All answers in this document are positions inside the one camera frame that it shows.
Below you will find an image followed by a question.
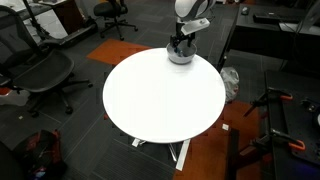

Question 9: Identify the white bowl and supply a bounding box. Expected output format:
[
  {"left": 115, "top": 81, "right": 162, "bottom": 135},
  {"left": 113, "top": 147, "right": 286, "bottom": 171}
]
[{"left": 165, "top": 43, "right": 198, "bottom": 66}]

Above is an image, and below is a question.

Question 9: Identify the brown wooden cabinet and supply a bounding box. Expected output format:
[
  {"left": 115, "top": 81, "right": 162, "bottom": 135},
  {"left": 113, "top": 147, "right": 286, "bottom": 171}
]
[{"left": 52, "top": 0, "right": 89, "bottom": 35}]

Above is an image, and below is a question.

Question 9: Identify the black desk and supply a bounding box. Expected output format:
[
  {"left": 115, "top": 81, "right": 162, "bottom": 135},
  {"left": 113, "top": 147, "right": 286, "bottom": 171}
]
[{"left": 215, "top": 2, "right": 320, "bottom": 74}]

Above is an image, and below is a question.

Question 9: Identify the white metal table base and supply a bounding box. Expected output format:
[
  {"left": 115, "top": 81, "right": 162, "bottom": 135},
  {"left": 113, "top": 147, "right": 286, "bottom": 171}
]
[{"left": 131, "top": 137, "right": 192, "bottom": 172}]

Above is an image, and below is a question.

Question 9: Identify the black keyboard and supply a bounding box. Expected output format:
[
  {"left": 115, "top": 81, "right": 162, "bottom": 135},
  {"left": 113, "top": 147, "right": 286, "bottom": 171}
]
[{"left": 252, "top": 12, "right": 282, "bottom": 25}]

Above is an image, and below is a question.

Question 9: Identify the white plastic bag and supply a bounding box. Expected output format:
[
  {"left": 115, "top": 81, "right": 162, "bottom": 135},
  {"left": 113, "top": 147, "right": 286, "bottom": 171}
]
[{"left": 219, "top": 66, "right": 241, "bottom": 104}]

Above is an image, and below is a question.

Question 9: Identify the white plastic object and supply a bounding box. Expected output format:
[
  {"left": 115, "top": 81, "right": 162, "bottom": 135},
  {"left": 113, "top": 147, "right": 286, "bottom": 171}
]
[{"left": 0, "top": 87, "right": 32, "bottom": 108}]

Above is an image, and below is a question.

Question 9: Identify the small black office chair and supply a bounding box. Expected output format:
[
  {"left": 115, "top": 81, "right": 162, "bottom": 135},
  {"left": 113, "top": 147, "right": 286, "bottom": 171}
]
[{"left": 92, "top": 0, "right": 139, "bottom": 42}]

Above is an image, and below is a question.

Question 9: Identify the black mesh office chair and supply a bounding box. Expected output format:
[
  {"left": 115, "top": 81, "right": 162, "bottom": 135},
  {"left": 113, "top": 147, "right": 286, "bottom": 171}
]
[{"left": 0, "top": 4, "right": 94, "bottom": 118}]

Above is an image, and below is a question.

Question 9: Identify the red and black backpack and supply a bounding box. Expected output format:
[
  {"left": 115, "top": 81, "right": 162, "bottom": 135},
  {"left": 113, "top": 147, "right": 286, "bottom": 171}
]
[{"left": 12, "top": 129, "right": 68, "bottom": 180}]

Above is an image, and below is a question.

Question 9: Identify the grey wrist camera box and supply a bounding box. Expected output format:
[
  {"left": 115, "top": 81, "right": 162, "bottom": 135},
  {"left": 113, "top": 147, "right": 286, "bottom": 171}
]
[{"left": 180, "top": 17, "right": 211, "bottom": 36}]

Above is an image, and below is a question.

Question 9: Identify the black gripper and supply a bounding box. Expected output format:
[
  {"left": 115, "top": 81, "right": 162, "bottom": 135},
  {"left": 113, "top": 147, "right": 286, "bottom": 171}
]
[{"left": 169, "top": 19, "right": 198, "bottom": 55}]

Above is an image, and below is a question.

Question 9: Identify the black device on mount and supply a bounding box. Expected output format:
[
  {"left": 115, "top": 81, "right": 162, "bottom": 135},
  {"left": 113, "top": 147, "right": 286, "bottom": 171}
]
[{"left": 299, "top": 96, "right": 320, "bottom": 130}]

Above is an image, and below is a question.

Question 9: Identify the black clamp orange handle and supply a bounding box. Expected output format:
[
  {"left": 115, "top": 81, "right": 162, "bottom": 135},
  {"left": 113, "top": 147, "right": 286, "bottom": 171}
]
[
  {"left": 249, "top": 128, "right": 307, "bottom": 156},
  {"left": 243, "top": 85, "right": 294, "bottom": 118}
]

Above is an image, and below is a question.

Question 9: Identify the black stand post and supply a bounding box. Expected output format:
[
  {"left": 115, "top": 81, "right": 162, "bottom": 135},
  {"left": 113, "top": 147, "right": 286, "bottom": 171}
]
[{"left": 225, "top": 128, "right": 242, "bottom": 180}]

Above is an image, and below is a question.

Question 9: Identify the black stand base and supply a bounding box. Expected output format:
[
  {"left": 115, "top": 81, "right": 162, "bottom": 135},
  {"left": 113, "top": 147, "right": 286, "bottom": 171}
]
[{"left": 39, "top": 20, "right": 100, "bottom": 48}]

